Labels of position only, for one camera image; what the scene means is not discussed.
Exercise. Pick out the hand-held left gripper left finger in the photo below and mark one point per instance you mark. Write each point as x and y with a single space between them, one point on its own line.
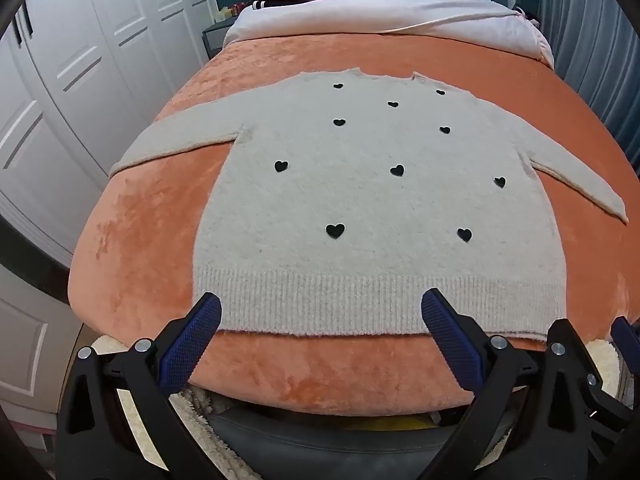
192 345

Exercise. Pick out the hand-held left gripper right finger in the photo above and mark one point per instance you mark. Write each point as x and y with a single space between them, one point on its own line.
450 340

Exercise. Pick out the white wardrobe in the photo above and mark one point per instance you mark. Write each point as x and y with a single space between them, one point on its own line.
75 85

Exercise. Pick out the dark grey cloth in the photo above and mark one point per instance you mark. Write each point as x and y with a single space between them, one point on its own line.
325 445

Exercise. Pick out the orange plush blanket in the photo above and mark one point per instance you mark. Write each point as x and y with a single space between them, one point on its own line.
150 240

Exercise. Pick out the grey-blue curtain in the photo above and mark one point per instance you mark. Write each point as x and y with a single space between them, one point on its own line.
590 50

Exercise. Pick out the beige sweater with black hearts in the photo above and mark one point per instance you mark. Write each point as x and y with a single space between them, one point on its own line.
350 195

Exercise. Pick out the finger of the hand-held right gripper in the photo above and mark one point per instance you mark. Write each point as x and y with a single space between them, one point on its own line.
626 334
602 390

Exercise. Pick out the blue nightstand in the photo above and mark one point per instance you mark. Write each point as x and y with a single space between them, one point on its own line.
217 35

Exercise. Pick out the white fluffy cover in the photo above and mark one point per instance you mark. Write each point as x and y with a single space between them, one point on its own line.
195 425

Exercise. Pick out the white duvet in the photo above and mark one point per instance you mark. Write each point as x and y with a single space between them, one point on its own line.
375 15

